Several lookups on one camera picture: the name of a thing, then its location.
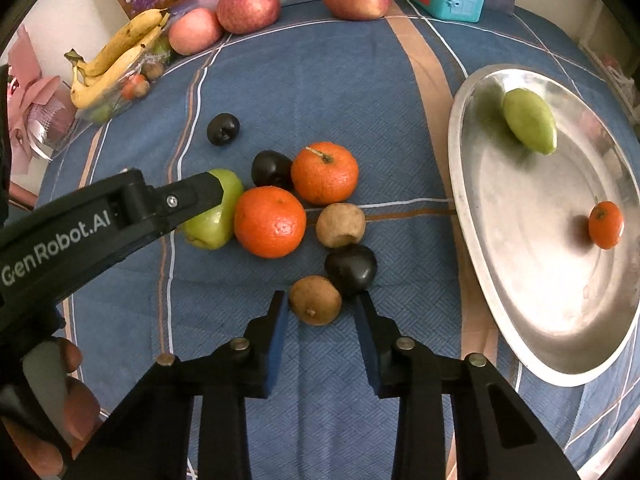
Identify round green apple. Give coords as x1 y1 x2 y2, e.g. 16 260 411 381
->
180 168 244 250

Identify large front orange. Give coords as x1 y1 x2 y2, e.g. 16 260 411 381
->
233 186 307 259

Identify brown kiwi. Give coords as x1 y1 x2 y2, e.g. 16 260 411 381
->
288 275 342 326
316 203 367 249

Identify small fruits in container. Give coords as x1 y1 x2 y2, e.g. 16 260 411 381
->
87 61 165 124

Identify person's left hand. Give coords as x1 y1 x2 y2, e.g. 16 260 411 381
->
1 338 101 479

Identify lone dark plum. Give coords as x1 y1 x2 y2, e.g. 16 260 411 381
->
206 113 241 146

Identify dark plum beside oranges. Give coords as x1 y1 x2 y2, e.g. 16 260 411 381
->
250 150 294 192

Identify clear plastic fruit container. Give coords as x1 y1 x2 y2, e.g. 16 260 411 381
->
65 27 174 125

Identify yellow banana bunch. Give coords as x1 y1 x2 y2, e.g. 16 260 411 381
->
64 9 170 110

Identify orange with stem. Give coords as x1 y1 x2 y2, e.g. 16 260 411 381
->
291 142 359 206

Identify blue plaid tablecloth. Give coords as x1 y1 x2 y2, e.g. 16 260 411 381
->
39 0 639 469

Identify pale pink apple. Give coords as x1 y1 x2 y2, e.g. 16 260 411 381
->
168 8 224 55

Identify dark plum near kiwis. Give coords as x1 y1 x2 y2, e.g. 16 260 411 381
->
324 244 378 292

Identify middle red apple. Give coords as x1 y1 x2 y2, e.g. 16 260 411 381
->
216 0 281 35

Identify small orange on tray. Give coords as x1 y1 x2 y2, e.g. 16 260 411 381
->
588 200 625 249

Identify silver metal tray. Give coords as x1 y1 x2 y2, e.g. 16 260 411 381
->
448 64 639 387

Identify green mango on tray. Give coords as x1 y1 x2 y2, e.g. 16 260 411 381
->
502 88 558 155

